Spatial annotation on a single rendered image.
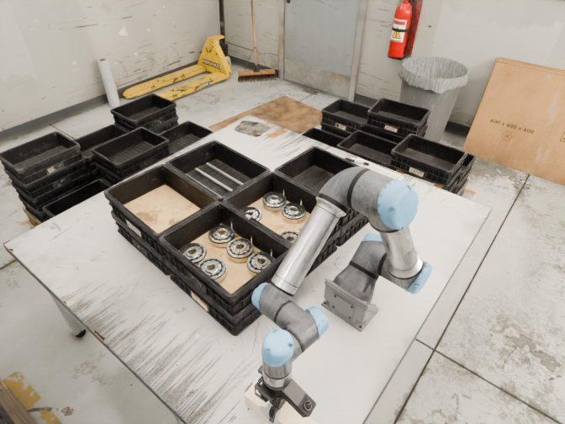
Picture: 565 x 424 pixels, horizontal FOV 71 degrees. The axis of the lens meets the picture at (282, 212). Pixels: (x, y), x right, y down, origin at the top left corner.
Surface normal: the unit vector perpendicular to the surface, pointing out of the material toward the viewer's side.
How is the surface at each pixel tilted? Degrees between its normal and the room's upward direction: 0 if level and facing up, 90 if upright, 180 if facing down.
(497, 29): 90
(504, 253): 0
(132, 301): 0
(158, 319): 0
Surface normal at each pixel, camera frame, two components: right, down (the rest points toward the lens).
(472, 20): -0.62, 0.50
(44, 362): 0.01, -0.77
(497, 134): -0.58, 0.29
